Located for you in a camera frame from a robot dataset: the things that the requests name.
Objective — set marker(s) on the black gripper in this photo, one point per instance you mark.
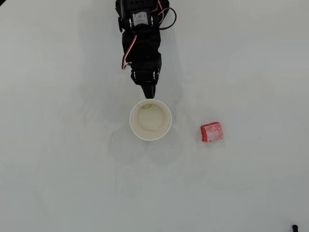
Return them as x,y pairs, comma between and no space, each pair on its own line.
144,75

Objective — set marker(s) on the tan ribbed paper cup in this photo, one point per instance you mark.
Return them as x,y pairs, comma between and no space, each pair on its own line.
150,119

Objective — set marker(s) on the red foam cube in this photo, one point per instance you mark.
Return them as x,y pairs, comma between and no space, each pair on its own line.
212,131

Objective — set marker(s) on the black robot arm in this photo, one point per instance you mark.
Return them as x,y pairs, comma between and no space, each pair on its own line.
142,43

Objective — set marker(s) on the small black cylindrical object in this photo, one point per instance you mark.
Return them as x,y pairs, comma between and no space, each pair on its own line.
295,228

